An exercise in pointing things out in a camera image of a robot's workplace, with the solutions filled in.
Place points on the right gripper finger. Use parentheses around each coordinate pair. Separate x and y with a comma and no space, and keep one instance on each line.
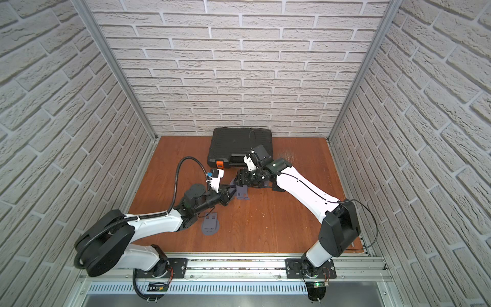
(242,174)
(242,182)

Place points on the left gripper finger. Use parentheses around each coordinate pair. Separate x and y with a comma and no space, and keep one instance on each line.
(226,199)
(229,189)

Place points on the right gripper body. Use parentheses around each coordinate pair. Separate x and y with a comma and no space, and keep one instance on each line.
(256,178)

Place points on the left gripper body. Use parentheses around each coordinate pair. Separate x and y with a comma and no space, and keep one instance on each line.
(224,196)

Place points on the grey phone stand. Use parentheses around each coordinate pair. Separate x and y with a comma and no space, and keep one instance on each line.
(241,191)
(210,224)

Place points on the black phone stand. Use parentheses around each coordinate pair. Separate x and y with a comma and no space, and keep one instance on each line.
(277,167)

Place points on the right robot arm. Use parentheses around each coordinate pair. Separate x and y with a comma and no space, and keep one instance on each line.
(339,219)

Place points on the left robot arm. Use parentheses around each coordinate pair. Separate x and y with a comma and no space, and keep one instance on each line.
(109,243)

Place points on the black plastic tool case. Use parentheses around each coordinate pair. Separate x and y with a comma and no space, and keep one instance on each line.
(229,145)

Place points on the right corner aluminium profile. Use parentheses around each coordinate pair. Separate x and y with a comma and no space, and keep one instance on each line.
(378,38)

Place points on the corner aluminium profile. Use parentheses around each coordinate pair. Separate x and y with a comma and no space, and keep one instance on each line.
(378,38)
(106,51)

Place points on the left corner aluminium profile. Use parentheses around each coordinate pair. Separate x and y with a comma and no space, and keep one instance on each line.
(106,51)

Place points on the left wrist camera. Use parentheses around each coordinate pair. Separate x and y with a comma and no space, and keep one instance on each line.
(214,177)

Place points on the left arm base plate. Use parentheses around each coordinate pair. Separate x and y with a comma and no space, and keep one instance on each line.
(164,269)

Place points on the aluminium front rail frame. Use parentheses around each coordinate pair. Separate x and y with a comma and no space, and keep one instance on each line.
(244,279)

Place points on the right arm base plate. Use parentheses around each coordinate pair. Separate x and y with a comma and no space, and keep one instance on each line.
(299,268)

